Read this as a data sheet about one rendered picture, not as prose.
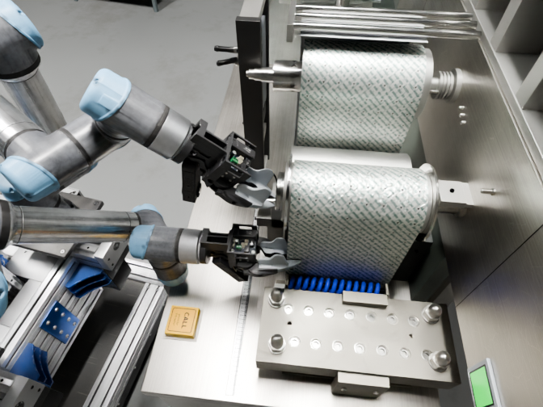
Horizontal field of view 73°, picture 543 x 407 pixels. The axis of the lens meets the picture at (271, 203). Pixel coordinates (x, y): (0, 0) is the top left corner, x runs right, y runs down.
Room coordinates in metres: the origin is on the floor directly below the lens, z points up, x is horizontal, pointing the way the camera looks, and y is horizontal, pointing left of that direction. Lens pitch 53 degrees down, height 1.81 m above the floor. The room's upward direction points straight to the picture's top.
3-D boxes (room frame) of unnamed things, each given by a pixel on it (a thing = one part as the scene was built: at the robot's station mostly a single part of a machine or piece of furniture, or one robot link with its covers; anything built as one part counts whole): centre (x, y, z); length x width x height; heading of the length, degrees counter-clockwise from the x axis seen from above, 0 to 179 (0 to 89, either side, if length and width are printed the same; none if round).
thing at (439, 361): (0.19, -0.33, 1.05); 0.04 x 0.04 x 0.04
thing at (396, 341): (0.25, -0.18, 1.00); 0.40 x 0.16 x 0.06; 84
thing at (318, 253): (0.37, -0.15, 1.11); 0.23 x 0.01 x 0.18; 84
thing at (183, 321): (0.31, 0.22, 0.91); 0.07 x 0.07 x 0.02; 84
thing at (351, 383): (0.16, -0.18, 0.96); 0.10 x 0.03 x 0.11; 84
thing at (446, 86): (0.66, -0.35, 1.33); 0.07 x 0.07 x 0.07; 84
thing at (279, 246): (0.40, -0.02, 1.12); 0.09 x 0.03 x 0.06; 85
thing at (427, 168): (0.42, -0.28, 1.25); 0.15 x 0.01 x 0.15; 174
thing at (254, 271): (0.37, 0.03, 1.09); 0.09 x 0.05 x 0.02; 83
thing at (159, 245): (0.41, 0.25, 1.11); 0.11 x 0.08 x 0.09; 84
